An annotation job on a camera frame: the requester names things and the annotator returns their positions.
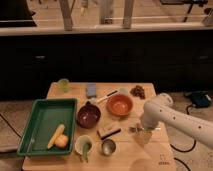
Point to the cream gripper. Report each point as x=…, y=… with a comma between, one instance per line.
x=142, y=135

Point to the silver metal fork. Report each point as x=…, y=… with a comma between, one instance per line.
x=135, y=129

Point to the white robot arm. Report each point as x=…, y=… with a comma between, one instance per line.
x=159, y=109

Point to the orange bowl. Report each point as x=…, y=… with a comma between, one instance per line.
x=119, y=105

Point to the purple bowl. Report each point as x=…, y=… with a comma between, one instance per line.
x=88, y=116

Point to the small metal cup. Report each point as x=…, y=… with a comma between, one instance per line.
x=108, y=147

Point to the wooden brush block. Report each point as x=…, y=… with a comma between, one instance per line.
x=108, y=130

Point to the brown grape cluster toy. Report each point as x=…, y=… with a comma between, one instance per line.
x=138, y=91

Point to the white cup with green item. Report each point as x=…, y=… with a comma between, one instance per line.
x=83, y=146

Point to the dark teal bag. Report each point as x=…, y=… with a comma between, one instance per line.
x=199, y=99

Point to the blue sponge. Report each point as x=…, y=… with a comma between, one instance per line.
x=91, y=90

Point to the orange fruit toy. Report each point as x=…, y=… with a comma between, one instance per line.
x=61, y=141

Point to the yellow banana toy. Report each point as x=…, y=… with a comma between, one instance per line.
x=59, y=130

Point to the green translucent cup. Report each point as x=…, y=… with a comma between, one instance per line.
x=63, y=85

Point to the green plastic tray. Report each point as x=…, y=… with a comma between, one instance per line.
x=46, y=115

